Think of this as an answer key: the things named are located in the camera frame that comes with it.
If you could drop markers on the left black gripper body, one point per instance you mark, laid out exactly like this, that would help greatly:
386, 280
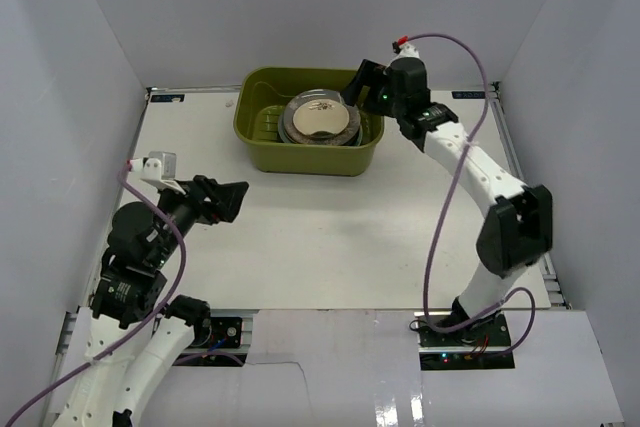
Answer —
206, 195

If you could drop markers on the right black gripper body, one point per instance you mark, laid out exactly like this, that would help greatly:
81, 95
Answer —
387, 100

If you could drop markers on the small cream floral plate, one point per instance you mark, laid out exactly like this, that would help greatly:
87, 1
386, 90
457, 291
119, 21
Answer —
319, 117

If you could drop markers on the grey reindeer plate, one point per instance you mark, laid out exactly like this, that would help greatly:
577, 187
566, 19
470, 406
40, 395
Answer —
290, 134

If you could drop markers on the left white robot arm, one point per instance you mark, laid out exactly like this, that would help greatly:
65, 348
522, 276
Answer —
139, 323

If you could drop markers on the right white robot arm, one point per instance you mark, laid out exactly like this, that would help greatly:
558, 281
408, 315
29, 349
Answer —
517, 225

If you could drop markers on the right blue label sticker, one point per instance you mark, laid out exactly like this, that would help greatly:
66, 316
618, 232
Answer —
468, 95

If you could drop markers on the blue label sticker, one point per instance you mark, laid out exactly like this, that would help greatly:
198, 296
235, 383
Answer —
468, 95
167, 98

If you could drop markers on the left blue label sticker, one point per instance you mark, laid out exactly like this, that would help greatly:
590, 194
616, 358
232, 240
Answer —
167, 98

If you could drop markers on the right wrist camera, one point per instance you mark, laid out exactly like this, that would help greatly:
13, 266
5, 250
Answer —
402, 48

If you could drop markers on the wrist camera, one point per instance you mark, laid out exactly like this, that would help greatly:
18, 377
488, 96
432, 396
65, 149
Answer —
157, 169
402, 48

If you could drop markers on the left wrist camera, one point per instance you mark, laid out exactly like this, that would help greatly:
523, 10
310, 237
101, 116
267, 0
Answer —
157, 169

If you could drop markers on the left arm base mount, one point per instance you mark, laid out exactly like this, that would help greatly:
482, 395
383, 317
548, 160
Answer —
218, 343

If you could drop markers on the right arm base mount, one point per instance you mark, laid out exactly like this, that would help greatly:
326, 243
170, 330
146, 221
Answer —
479, 348

